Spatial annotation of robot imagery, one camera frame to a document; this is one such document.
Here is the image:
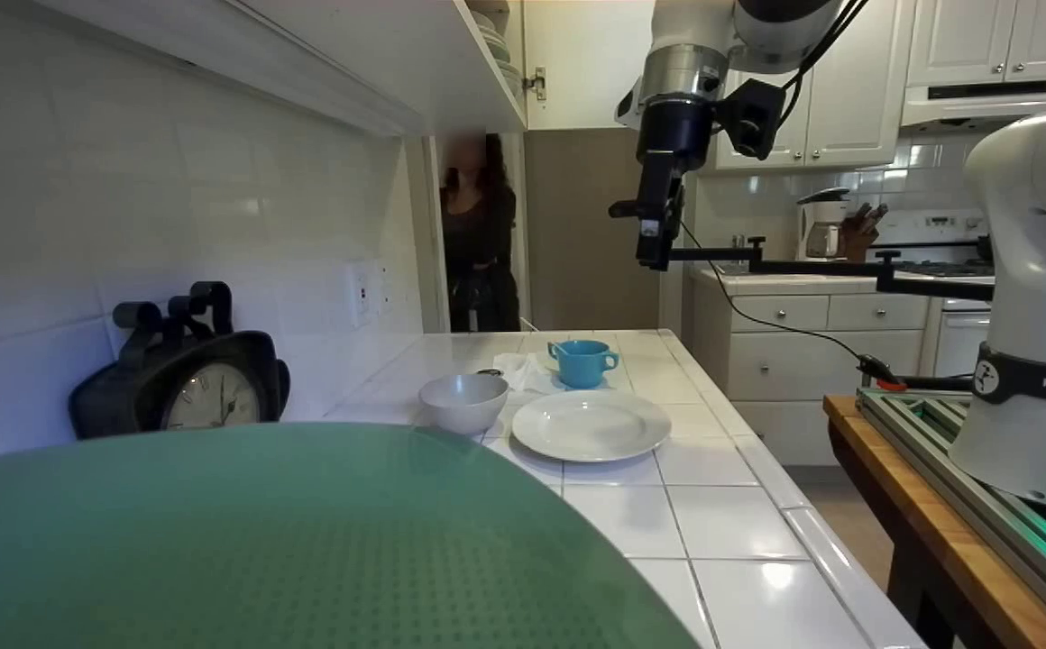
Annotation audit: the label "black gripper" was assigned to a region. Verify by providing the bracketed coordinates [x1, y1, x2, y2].
[611, 99, 713, 269]

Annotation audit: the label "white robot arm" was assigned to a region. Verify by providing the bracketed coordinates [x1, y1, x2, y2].
[617, 0, 1046, 505]

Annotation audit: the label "white round plate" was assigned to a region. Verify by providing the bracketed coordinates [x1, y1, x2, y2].
[511, 388, 670, 465]

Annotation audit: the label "knife block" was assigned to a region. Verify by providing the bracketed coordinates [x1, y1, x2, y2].
[837, 201, 888, 263]

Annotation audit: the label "person in dark clothes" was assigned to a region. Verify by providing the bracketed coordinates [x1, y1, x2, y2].
[442, 135, 521, 332]

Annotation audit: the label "white upper kitchen cabinets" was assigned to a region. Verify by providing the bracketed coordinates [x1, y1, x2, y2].
[713, 0, 1046, 174]

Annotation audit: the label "white kitchen cabinets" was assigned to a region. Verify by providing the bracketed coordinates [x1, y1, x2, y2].
[687, 269, 990, 465]
[713, 0, 1046, 174]

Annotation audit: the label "white lower kitchen cabinets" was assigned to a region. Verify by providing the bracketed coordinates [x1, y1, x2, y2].
[687, 269, 990, 465]

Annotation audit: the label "white bowl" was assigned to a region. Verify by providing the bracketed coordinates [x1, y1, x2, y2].
[418, 376, 510, 435]

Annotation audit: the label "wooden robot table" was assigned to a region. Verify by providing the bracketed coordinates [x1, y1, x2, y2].
[824, 397, 1046, 649]

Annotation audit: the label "black alarm clock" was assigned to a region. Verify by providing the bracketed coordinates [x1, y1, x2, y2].
[69, 280, 289, 440]

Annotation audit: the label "green round cutting board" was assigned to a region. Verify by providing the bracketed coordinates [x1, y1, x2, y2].
[0, 426, 695, 649]

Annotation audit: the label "blue two-handled cup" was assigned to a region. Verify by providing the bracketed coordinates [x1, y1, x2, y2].
[547, 340, 617, 388]

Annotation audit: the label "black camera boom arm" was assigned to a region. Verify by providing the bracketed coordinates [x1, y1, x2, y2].
[666, 249, 995, 303]

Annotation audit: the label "white wall outlet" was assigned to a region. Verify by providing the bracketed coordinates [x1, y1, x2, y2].
[345, 260, 384, 329]

